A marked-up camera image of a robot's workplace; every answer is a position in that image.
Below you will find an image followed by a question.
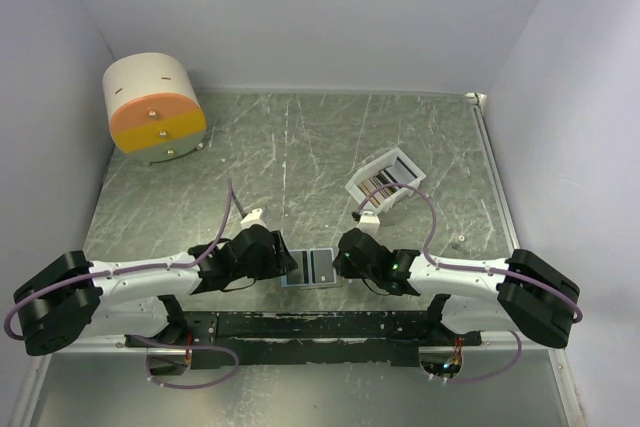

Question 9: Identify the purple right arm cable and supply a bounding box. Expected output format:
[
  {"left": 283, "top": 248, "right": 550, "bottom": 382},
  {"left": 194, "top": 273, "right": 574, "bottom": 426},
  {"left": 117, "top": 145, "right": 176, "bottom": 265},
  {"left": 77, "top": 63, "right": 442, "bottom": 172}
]
[{"left": 357, "top": 182, "right": 585, "bottom": 324}]

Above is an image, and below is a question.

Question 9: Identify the round drawer cabinet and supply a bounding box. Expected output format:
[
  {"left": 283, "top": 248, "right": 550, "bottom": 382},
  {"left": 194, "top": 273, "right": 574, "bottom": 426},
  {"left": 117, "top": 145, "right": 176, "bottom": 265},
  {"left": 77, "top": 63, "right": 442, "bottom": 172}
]
[{"left": 102, "top": 52, "right": 207, "bottom": 164}]

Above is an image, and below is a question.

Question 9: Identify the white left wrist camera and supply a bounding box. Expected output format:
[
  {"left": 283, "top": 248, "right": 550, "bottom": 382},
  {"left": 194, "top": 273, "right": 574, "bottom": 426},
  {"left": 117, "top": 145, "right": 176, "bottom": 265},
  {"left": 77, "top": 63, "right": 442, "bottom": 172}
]
[{"left": 241, "top": 208, "right": 268, "bottom": 230}]

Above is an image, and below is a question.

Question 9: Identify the aluminium frame rail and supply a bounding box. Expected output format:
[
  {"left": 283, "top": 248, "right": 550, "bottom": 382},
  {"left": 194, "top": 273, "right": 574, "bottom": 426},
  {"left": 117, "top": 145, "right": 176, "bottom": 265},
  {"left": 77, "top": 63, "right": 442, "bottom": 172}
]
[{"left": 464, "top": 90, "right": 566, "bottom": 351}]

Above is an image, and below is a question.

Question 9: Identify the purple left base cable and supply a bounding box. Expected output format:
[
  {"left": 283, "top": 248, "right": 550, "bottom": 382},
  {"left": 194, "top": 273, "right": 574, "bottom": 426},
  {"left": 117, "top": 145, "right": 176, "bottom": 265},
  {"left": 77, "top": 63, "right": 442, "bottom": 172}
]
[{"left": 132, "top": 334, "right": 241, "bottom": 390}]

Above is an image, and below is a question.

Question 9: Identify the blue silver card holder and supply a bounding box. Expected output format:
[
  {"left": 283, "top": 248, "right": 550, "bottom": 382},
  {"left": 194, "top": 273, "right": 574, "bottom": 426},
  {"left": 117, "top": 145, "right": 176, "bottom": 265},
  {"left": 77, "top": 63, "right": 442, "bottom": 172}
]
[{"left": 281, "top": 247, "right": 342, "bottom": 289}]

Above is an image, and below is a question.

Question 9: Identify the white card tray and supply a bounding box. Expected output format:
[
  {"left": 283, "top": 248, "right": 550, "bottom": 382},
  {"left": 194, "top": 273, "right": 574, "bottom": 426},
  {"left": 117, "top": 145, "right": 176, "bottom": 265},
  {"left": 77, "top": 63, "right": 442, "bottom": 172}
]
[{"left": 345, "top": 147, "right": 426, "bottom": 215}]

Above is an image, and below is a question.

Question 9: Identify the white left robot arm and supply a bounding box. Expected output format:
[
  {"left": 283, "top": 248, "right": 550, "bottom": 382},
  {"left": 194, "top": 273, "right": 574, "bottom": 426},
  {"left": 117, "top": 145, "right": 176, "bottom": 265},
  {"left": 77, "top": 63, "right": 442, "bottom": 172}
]
[{"left": 6, "top": 225, "right": 298, "bottom": 357}]

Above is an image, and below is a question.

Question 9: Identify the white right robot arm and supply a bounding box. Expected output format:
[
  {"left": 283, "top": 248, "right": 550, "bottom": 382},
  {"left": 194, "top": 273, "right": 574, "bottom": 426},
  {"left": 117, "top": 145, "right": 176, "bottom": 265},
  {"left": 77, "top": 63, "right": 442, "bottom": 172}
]
[{"left": 333, "top": 228, "right": 583, "bottom": 349}]

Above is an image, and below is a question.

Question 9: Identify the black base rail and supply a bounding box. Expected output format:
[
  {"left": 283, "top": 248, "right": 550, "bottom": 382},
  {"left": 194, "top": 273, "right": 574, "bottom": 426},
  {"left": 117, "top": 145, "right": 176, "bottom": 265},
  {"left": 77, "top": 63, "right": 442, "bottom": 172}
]
[{"left": 147, "top": 309, "right": 482, "bottom": 367}]

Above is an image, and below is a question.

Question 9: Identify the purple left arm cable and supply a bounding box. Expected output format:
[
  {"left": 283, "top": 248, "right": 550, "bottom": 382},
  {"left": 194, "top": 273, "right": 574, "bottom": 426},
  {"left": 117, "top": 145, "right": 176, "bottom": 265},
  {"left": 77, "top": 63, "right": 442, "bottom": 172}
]
[{"left": 3, "top": 177, "right": 249, "bottom": 341}]

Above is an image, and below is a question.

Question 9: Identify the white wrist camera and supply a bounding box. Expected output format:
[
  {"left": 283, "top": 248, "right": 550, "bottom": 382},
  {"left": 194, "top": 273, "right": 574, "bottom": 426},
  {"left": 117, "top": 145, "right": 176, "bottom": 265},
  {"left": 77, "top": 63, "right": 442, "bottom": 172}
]
[
  {"left": 352, "top": 211, "right": 381, "bottom": 237},
  {"left": 241, "top": 208, "right": 268, "bottom": 230}
]

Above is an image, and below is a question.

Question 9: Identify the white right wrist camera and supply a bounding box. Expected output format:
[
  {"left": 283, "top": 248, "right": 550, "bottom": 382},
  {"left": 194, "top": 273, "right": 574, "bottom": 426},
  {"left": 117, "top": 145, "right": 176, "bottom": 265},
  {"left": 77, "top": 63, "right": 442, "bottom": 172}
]
[{"left": 352, "top": 211, "right": 381, "bottom": 237}]

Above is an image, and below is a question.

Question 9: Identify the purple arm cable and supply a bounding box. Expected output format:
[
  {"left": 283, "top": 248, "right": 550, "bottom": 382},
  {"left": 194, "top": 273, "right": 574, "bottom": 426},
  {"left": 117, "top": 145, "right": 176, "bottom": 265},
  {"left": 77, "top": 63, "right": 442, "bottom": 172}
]
[
  {"left": 3, "top": 177, "right": 249, "bottom": 341},
  {"left": 357, "top": 182, "right": 585, "bottom": 324}
]

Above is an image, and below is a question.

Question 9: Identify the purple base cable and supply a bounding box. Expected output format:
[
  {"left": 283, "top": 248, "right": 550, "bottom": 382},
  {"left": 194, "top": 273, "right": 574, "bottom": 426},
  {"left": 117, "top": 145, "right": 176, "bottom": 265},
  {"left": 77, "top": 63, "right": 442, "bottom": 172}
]
[
  {"left": 429, "top": 330, "right": 524, "bottom": 386},
  {"left": 132, "top": 334, "right": 241, "bottom": 390}
]

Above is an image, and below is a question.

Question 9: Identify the black credit card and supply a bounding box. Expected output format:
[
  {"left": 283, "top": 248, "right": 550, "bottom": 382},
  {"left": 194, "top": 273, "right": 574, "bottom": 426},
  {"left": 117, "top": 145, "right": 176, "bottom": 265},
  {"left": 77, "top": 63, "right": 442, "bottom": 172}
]
[{"left": 310, "top": 249, "right": 335, "bottom": 285}]

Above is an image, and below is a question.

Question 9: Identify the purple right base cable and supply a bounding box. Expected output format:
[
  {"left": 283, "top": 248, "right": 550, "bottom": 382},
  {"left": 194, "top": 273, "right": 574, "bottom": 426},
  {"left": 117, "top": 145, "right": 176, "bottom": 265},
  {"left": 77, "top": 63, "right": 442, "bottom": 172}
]
[{"left": 429, "top": 330, "right": 524, "bottom": 386}]

